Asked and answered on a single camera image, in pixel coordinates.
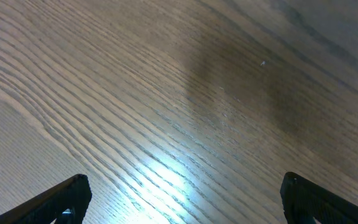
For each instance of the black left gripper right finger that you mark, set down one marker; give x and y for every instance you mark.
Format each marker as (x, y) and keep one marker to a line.
(306, 202)

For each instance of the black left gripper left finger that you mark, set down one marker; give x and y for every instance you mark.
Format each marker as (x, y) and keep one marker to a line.
(67, 202)

